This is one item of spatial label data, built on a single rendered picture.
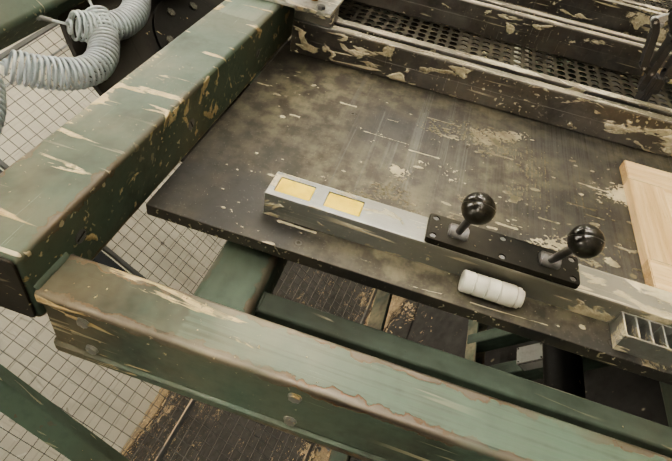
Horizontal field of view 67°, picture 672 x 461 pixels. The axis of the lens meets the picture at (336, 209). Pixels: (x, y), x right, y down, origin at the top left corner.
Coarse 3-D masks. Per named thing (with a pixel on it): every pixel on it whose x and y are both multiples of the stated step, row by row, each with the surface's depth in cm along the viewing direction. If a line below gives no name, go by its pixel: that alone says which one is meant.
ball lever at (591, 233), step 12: (576, 228) 55; (588, 228) 55; (576, 240) 55; (588, 240) 54; (600, 240) 54; (540, 252) 66; (564, 252) 60; (576, 252) 55; (588, 252) 54; (600, 252) 55; (540, 264) 65; (552, 264) 64
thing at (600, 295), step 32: (320, 192) 70; (320, 224) 69; (352, 224) 68; (384, 224) 67; (416, 224) 68; (416, 256) 68; (448, 256) 66; (544, 288) 65; (608, 288) 65; (640, 288) 66; (608, 320) 66
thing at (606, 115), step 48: (288, 0) 98; (336, 0) 102; (336, 48) 103; (384, 48) 100; (432, 48) 102; (480, 96) 101; (528, 96) 98; (576, 96) 96; (624, 96) 99; (624, 144) 99
